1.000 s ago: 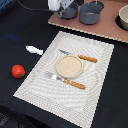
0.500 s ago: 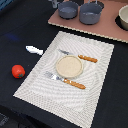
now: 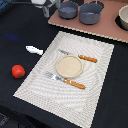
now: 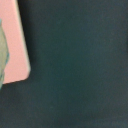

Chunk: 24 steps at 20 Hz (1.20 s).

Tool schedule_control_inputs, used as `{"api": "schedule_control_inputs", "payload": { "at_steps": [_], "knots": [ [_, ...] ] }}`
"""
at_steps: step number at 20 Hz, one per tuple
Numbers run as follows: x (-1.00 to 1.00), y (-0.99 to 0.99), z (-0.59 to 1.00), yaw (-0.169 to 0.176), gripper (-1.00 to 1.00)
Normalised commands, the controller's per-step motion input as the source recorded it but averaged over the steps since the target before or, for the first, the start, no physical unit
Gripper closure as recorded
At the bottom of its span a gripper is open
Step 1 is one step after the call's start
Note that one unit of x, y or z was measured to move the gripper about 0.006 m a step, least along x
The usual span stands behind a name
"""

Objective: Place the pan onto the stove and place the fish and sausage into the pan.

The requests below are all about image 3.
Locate white toy fish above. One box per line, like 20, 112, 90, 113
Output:
26, 46, 43, 55

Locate grey frying pan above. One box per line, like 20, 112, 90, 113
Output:
53, 1, 78, 19

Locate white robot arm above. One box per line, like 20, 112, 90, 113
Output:
31, 0, 61, 18

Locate round wooden plate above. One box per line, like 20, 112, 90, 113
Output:
56, 55, 83, 78

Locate beige woven placemat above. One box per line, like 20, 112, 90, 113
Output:
14, 31, 114, 128

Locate red toy tomato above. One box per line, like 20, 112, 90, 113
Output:
12, 65, 25, 78

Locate dark grey pot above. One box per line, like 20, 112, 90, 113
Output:
79, 3, 102, 25

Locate beige bowl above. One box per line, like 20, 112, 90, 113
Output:
119, 5, 128, 30

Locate wooden handled fork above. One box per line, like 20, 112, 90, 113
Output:
44, 72, 86, 89

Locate wooden handled knife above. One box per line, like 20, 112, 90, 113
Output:
58, 49, 98, 63

